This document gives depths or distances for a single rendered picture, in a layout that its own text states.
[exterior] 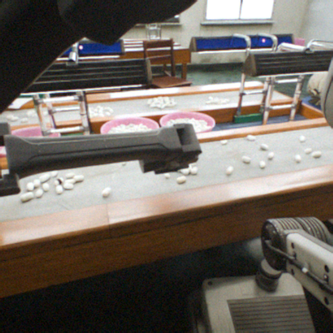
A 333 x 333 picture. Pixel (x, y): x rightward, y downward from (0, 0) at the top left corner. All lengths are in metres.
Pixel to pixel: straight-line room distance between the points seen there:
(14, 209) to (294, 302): 0.89
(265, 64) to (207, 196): 0.51
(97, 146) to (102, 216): 0.31
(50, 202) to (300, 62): 0.97
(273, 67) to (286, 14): 6.19
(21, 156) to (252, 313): 0.76
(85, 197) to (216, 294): 0.51
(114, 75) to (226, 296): 0.76
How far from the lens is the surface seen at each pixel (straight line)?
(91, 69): 0.85
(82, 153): 0.46
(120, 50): 1.40
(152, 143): 0.51
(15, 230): 0.79
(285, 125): 1.38
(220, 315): 0.90
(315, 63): 1.16
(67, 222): 0.76
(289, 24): 7.29
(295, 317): 0.96
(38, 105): 1.06
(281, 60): 1.07
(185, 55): 3.76
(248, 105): 1.60
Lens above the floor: 1.26
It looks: 32 degrees down
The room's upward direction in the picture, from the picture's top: straight up
